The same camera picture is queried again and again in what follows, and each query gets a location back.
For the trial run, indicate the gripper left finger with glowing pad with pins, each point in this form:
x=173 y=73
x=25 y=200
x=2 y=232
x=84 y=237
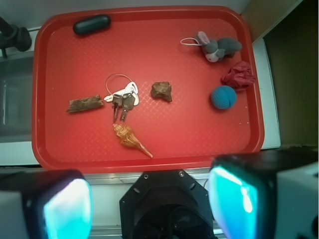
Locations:
x=45 y=205

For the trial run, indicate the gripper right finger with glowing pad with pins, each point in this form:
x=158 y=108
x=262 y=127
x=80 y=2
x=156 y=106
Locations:
x=271 y=194

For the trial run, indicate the brown wood chip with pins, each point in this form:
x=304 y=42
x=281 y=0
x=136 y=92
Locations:
x=84 y=104

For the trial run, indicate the orange spiral seashell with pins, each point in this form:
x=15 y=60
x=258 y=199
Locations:
x=128 y=139

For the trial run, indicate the blue knitted ball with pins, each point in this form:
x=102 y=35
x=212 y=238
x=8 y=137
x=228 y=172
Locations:
x=223 y=97

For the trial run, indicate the crumpled red paper ball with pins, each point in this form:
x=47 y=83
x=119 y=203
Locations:
x=239 y=77

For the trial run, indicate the red plastic tray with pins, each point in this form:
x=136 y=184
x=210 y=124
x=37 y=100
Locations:
x=143 y=44

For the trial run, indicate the brown rock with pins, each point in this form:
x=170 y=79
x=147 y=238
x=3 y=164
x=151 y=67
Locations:
x=162 y=90

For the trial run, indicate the black clamp knob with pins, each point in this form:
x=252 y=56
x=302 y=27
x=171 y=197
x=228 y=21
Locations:
x=13 y=36

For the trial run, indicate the dark green oval case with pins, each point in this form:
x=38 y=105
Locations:
x=92 y=24

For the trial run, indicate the black octagonal mount base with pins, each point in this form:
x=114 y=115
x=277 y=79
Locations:
x=166 y=205

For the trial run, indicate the keys on wire ring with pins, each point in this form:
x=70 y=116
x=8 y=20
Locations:
x=126 y=98

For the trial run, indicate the grey plush bunny keychain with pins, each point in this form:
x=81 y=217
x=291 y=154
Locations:
x=214 y=50

